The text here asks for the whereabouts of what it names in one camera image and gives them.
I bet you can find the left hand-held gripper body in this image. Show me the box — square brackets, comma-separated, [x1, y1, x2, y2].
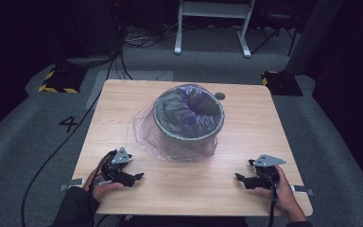
[100, 147, 132, 184]

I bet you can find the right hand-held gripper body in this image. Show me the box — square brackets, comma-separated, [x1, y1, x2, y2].
[252, 153, 287, 189]

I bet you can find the purple plastic bag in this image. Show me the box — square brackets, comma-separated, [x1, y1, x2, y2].
[131, 83, 226, 164]

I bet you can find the green ribbed bin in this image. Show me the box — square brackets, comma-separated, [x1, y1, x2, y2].
[152, 84, 226, 160]

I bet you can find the person's left hand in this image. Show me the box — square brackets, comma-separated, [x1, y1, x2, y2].
[82, 168, 126, 202]

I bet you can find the person's right hand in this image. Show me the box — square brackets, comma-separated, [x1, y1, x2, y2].
[254, 165, 297, 214]

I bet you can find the black base with yellow edge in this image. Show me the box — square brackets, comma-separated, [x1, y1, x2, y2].
[261, 70, 304, 97]

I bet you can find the yellow black striped base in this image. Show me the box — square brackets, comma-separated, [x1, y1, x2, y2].
[38, 64, 88, 95]

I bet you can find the black tripod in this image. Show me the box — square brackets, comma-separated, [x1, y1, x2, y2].
[251, 12, 299, 58]

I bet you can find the black equipment stand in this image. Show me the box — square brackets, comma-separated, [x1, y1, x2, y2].
[55, 0, 124, 65]

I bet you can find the white metal stand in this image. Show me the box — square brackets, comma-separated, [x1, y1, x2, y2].
[174, 0, 255, 59]

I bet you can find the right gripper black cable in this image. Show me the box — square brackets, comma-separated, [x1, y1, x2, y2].
[266, 171, 280, 227]

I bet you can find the grey table bracket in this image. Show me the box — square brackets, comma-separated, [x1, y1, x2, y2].
[60, 178, 85, 192]
[291, 184, 315, 197]

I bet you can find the long black floor cable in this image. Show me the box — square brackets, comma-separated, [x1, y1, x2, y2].
[20, 53, 124, 227]

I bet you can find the tangle of floor cables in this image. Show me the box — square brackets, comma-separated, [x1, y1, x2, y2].
[124, 23, 178, 49]

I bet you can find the dark grey post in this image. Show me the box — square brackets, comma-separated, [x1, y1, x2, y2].
[285, 0, 344, 77]

